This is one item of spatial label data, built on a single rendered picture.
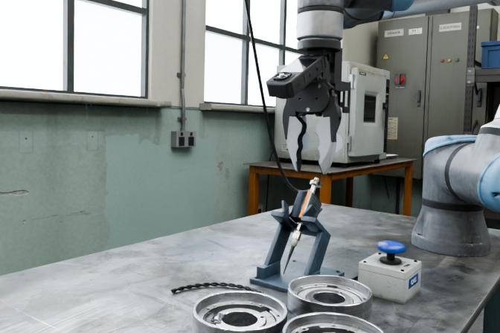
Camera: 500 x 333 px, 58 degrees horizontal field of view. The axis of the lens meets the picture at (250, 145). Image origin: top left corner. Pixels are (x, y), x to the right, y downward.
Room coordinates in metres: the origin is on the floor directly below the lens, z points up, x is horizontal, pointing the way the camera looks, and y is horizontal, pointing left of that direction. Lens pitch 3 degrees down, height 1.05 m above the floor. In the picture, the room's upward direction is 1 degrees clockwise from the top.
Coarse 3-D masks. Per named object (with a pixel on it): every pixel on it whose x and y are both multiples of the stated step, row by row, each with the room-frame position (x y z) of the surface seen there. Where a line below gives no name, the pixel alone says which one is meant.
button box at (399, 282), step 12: (360, 264) 0.65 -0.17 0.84; (372, 264) 0.65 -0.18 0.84; (384, 264) 0.65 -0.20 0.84; (396, 264) 0.64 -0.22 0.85; (408, 264) 0.65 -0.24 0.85; (420, 264) 0.66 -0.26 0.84; (360, 276) 0.65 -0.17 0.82; (372, 276) 0.64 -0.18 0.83; (384, 276) 0.63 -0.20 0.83; (396, 276) 0.62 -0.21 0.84; (408, 276) 0.62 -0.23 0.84; (420, 276) 0.66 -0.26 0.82; (372, 288) 0.64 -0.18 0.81; (384, 288) 0.63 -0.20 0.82; (396, 288) 0.62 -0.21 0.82; (408, 288) 0.62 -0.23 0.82; (396, 300) 0.62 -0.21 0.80
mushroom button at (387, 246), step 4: (388, 240) 0.67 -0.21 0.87; (380, 244) 0.66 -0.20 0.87; (384, 244) 0.65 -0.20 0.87; (388, 244) 0.65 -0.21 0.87; (392, 244) 0.65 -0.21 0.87; (396, 244) 0.65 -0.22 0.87; (400, 244) 0.65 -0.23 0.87; (380, 248) 0.65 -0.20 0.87; (384, 248) 0.65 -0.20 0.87; (388, 248) 0.64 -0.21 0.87; (392, 248) 0.64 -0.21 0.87; (396, 248) 0.64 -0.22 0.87; (400, 248) 0.64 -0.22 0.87; (404, 248) 0.65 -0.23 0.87; (388, 252) 0.64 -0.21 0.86; (392, 252) 0.64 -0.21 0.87; (396, 252) 0.64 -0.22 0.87; (400, 252) 0.64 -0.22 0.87; (388, 256) 0.66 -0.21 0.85; (392, 256) 0.65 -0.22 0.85
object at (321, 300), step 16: (288, 288) 0.55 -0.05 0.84; (304, 288) 0.59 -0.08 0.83; (352, 288) 0.59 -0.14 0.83; (368, 288) 0.56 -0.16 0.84; (288, 304) 0.55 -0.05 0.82; (304, 304) 0.52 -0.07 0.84; (320, 304) 0.51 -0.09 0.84; (336, 304) 0.53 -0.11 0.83; (352, 304) 0.51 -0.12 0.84; (368, 304) 0.52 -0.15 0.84
